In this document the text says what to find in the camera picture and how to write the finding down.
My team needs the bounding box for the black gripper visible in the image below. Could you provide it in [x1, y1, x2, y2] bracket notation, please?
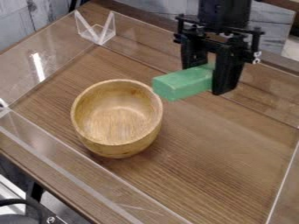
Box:
[174, 0, 266, 95]

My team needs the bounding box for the green rectangular block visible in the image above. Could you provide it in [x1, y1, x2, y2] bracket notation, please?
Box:
[153, 64, 214, 102]

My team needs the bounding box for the brown wooden bowl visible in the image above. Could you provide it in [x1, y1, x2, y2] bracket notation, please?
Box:
[70, 79, 165, 158]

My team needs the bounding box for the black metal table leg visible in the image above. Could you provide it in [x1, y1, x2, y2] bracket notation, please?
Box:
[26, 182, 60, 224]

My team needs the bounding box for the clear acrylic corner bracket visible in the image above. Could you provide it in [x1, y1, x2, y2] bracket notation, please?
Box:
[74, 10, 117, 46]

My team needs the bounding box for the clear acrylic tray wall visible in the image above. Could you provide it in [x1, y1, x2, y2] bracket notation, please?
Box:
[0, 106, 193, 224]

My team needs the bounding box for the black cable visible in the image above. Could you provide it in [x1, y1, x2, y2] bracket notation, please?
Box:
[0, 199, 43, 224]

